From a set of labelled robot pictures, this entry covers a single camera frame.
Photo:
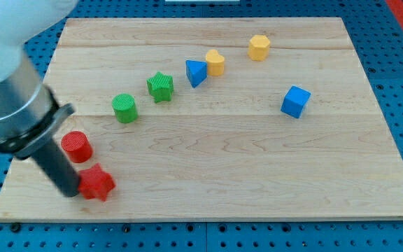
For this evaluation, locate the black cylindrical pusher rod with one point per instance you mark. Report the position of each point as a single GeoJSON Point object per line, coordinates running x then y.
{"type": "Point", "coordinates": [58, 169]}

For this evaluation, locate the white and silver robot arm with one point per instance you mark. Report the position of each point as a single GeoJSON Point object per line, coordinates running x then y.
{"type": "Point", "coordinates": [29, 112]}

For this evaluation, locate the blue cube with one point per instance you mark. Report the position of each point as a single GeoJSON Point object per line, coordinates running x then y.
{"type": "Point", "coordinates": [294, 101]}

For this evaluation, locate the red cylinder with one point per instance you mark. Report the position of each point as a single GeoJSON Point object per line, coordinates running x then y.
{"type": "Point", "coordinates": [76, 146]}

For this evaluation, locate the red star block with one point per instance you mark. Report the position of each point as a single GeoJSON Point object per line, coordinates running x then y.
{"type": "Point", "coordinates": [95, 183]}

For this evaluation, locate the green cylinder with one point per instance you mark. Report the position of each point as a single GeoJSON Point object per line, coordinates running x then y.
{"type": "Point", "coordinates": [124, 108]}

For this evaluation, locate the green star block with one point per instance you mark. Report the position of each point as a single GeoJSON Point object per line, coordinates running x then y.
{"type": "Point", "coordinates": [160, 87]}

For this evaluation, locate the wooden board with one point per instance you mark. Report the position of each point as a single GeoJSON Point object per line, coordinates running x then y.
{"type": "Point", "coordinates": [222, 151]}

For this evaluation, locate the blue triangular prism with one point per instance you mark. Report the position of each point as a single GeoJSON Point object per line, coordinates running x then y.
{"type": "Point", "coordinates": [196, 71]}

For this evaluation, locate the yellow heart block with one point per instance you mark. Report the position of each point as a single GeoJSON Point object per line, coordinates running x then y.
{"type": "Point", "coordinates": [215, 63]}

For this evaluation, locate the yellow hexagon block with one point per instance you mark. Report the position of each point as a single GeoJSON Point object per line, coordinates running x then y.
{"type": "Point", "coordinates": [258, 47]}

